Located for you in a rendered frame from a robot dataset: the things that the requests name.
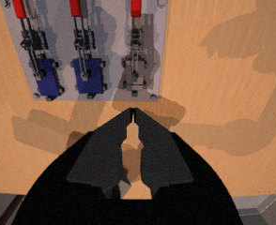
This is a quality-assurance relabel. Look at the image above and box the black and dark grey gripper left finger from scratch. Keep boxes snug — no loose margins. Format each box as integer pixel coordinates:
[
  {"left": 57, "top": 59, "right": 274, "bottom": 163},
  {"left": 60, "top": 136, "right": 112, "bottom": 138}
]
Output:
[{"left": 11, "top": 107, "right": 133, "bottom": 225}]

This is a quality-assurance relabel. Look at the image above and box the red-handled toggle clamp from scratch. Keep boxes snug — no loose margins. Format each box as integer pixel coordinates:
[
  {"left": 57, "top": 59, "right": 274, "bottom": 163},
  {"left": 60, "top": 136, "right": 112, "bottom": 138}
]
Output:
[{"left": 69, "top": 0, "right": 95, "bottom": 81}]

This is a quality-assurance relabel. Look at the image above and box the toggle clamp with red handle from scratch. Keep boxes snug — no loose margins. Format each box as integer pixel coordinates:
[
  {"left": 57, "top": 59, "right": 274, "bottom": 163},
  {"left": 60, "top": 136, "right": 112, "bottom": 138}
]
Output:
[{"left": 12, "top": 0, "right": 49, "bottom": 80}]

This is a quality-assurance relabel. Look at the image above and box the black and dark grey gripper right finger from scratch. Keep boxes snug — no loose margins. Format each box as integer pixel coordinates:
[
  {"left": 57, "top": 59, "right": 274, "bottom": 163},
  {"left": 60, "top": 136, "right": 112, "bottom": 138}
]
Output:
[{"left": 133, "top": 107, "right": 243, "bottom": 225}]

